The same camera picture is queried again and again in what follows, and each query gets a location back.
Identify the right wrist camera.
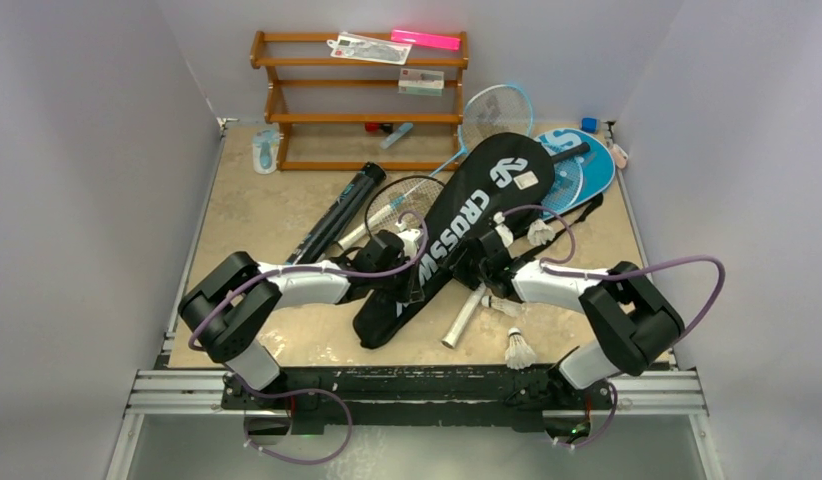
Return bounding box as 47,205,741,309
492,212,514,248

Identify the light blue badminton racket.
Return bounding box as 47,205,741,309
384,83,536,213

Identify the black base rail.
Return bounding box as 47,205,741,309
126,357,708,439

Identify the light blue strip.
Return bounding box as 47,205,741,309
379,122,414,150

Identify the black shuttlecock tube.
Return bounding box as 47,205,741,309
285,162,386,265

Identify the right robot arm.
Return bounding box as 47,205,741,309
443,232,685,407

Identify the white blister package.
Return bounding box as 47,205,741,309
326,32,412,65

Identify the black Crossway racket bag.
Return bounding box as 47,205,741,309
353,132,555,349

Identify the light blue packaged item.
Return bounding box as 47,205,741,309
252,128,281,175

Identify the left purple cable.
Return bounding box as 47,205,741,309
187,210,431,465

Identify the small blue cube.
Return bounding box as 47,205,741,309
579,117,599,134

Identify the white green box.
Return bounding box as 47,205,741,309
398,68,445,97

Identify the red black small object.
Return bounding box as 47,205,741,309
364,122,394,134

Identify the blue racket bag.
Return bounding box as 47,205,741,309
535,127,616,215

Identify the white shuttlecock near bag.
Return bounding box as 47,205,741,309
526,219,556,247

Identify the wooden shelf rack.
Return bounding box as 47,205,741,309
249,31,470,171

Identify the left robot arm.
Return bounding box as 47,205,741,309
177,229,427,409

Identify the white racket handle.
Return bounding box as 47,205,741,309
441,284,487,349

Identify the pink bar on shelf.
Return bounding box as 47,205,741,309
390,29,461,51

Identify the small pink white object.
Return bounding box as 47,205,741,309
609,143,628,169

